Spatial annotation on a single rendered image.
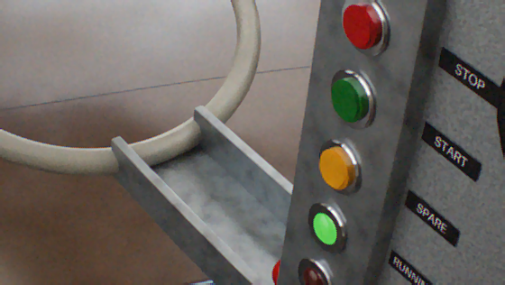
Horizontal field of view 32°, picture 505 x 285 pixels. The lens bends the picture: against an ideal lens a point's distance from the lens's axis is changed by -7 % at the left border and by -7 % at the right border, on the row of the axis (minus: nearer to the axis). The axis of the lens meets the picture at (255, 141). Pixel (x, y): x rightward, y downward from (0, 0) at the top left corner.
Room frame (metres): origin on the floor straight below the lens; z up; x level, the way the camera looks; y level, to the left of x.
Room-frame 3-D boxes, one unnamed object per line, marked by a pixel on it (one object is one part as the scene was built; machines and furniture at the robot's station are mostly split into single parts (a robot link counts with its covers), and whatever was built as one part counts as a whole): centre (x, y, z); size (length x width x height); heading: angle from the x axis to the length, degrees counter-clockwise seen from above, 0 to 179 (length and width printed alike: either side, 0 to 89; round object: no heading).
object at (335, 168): (0.45, -0.05, 1.37); 0.03 x 0.01 x 0.03; 42
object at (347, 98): (0.45, -0.05, 1.42); 0.03 x 0.01 x 0.03; 42
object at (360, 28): (0.45, -0.05, 1.47); 0.03 x 0.01 x 0.03; 42
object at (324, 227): (0.45, -0.05, 1.32); 0.02 x 0.01 x 0.02; 42
